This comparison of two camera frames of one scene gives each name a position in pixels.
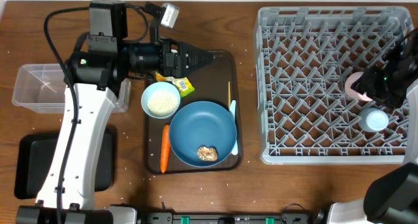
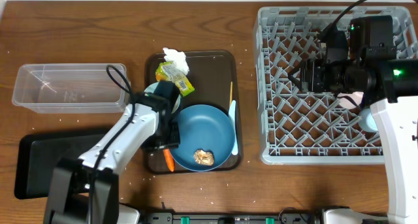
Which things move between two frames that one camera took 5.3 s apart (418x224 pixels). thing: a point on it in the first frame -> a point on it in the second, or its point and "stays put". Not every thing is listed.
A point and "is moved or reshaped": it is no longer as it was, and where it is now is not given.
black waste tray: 34,152 stays put
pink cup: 353,94 is moved or reshaped
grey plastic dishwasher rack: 304,57 stays put
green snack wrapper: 183,83 stays put
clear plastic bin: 40,88 stays put
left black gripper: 172,58 -> 174,134
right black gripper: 368,83 -> 310,77
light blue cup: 373,119 stays put
